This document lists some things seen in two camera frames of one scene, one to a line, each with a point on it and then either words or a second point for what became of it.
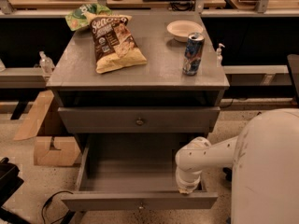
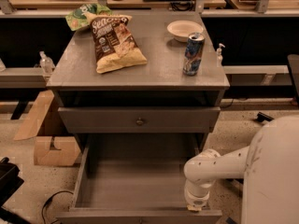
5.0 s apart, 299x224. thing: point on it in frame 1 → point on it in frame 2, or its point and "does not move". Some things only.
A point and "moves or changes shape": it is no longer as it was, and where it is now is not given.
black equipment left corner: (9, 185) does not move
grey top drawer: (139, 119) does not move
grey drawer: (134, 172) moves or changes shape
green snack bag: (80, 16) does not move
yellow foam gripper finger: (184, 190) → (193, 207)
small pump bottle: (219, 57) does not move
